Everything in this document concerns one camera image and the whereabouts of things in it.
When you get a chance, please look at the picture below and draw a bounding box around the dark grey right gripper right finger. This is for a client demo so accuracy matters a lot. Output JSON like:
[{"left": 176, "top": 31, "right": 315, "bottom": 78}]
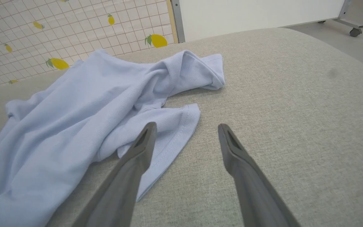
[{"left": 217, "top": 123, "right": 302, "bottom": 227}]

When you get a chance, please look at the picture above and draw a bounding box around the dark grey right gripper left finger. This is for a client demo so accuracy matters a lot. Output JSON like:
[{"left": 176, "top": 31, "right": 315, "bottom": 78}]
[{"left": 71, "top": 122, "right": 158, "bottom": 227}]

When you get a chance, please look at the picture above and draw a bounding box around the light blue polo shirt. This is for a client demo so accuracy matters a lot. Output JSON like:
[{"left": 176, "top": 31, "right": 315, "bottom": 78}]
[{"left": 0, "top": 49, "right": 226, "bottom": 227}]

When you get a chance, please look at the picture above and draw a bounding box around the grey fabric sofa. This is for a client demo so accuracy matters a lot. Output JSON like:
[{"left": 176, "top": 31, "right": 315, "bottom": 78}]
[{"left": 0, "top": 27, "right": 363, "bottom": 227}]

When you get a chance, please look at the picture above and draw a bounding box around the white partition board on casters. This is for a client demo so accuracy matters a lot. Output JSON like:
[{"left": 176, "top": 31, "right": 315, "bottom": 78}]
[{"left": 170, "top": 0, "right": 363, "bottom": 44}]

